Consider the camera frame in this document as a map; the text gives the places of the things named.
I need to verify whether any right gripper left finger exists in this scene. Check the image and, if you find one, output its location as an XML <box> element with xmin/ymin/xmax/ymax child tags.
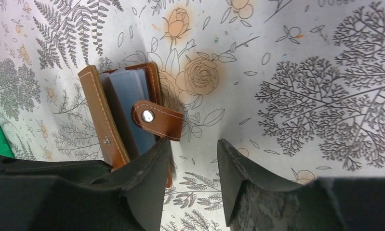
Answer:
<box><xmin>0</xmin><ymin>139</ymin><xmax>172</xmax><ymax>231</ymax></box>

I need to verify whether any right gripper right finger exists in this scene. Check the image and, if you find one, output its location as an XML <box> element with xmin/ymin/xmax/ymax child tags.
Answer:
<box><xmin>217</xmin><ymin>139</ymin><xmax>385</xmax><ymax>231</ymax></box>

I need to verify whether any brown leather card holder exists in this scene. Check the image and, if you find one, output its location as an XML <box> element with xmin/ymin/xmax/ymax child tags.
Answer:
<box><xmin>78</xmin><ymin>62</ymin><xmax>184</xmax><ymax>170</ymax></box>

